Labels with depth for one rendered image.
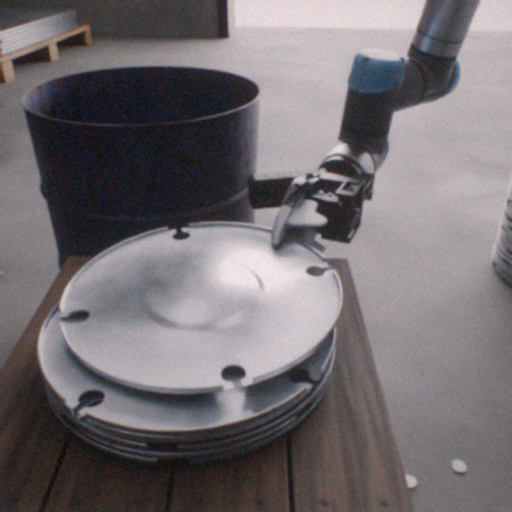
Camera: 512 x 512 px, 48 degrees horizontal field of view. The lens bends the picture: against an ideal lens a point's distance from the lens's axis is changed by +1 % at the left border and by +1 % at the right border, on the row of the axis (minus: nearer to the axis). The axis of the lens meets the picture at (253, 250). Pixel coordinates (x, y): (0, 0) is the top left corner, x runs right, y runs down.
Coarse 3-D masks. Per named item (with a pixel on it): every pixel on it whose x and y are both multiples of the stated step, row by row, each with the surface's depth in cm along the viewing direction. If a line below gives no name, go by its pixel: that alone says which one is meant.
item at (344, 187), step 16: (336, 160) 81; (352, 160) 81; (320, 176) 76; (336, 176) 76; (352, 176) 80; (368, 176) 80; (320, 192) 74; (336, 192) 72; (352, 192) 72; (368, 192) 79; (320, 208) 75; (336, 208) 73; (352, 208) 77; (336, 224) 76; (352, 224) 75; (336, 240) 76
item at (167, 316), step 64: (128, 256) 67; (192, 256) 67; (256, 256) 67; (320, 256) 66; (128, 320) 57; (192, 320) 56; (256, 320) 56; (320, 320) 56; (128, 384) 49; (192, 384) 49
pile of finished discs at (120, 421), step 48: (48, 336) 57; (48, 384) 50; (96, 384) 51; (240, 384) 51; (288, 384) 51; (96, 432) 48; (144, 432) 46; (192, 432) 46; (240, 432) 48; (288, 432) 50
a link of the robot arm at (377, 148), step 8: (344, 136) 87; (352, 136) 86; (360, 136) 86; (384, 136) 86; (336, 144) 88; (360, 144) 85; (368, 144) 86; (376, 144) 86; (384, 144) 88; (368, 152) 85; (376, 152) 87; (384, 152) 89; (376, 160) 86; (384, 160) 92; (376, 168) 87
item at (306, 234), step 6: (294, 228) 73; (300, 228) 75; (306, 228) 75; (312, 228) 75; (288, 234) 72; (294, 234) 73; (300, 234) 74; (306, 234) 74; (312, 234) 74; (306, 240) 73; (312, 240) 73; (312, 246) 72; (318, 246) 72
